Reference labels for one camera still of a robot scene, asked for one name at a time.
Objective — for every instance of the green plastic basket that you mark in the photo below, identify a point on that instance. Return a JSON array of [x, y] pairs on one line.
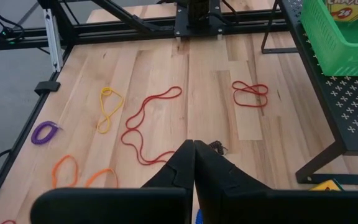
[[337, 53]]

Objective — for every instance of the yellow rubber band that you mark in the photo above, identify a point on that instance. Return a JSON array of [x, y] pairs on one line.
[[106, 117]]

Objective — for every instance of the orange rubber band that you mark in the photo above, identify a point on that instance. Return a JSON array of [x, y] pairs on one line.
[[54, 172], [104, 170]]

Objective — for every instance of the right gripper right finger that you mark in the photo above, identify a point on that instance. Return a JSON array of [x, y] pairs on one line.
[[259, 205]]

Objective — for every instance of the aluminium frame post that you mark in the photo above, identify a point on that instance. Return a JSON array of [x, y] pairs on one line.
[[53, 40]]

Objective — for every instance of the black table clamp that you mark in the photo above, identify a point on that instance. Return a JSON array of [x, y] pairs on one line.
[[47, 87]]

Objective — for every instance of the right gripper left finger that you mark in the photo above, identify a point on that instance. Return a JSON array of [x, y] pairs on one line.
[[120, 205]]

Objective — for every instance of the black perforated metal riser shelf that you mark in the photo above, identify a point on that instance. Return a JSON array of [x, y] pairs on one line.
[[353, 105]]

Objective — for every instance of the Crayola crayon box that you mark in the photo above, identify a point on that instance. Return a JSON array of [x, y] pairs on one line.
[[350, 9], [327, 186]]

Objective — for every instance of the long red rubber band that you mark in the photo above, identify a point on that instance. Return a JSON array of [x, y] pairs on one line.
[[133, 128]]

